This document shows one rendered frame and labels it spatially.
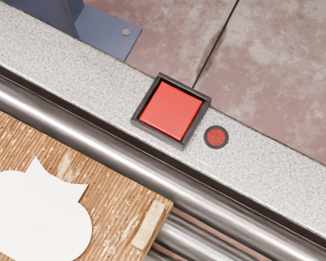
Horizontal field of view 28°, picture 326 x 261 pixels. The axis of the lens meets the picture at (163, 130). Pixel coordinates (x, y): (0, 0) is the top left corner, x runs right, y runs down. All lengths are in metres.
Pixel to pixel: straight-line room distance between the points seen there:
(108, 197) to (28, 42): 0.25
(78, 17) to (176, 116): 1.16
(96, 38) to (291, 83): 0.57
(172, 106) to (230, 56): 1.07
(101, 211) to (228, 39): 1.20
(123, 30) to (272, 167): 1.15
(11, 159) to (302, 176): 0.36
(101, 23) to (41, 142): 1.14
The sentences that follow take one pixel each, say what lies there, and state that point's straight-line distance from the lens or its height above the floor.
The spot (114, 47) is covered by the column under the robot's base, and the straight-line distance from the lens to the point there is 1.89.
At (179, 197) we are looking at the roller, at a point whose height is 0.92.
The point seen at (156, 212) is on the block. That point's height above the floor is 0.96.
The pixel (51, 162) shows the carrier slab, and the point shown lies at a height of 0.94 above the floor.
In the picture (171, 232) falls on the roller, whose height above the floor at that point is 0.92.
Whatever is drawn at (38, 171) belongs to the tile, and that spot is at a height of 0.94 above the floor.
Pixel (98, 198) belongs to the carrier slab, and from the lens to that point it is 0.78.
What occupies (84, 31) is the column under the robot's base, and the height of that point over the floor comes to 0.01.
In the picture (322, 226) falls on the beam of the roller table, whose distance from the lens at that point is 0.81.
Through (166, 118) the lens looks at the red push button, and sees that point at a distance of 0.81.
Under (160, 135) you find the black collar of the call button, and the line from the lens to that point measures 0.80.
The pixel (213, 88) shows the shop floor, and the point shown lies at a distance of 1.84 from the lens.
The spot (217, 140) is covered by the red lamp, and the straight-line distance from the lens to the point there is 0.82.
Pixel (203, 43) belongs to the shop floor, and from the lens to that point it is 1.90.
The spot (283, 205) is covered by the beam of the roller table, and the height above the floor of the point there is 0.92.
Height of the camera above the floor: 1.69
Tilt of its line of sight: 71 degrees down
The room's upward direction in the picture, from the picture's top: 5 degrees counter-clockwise
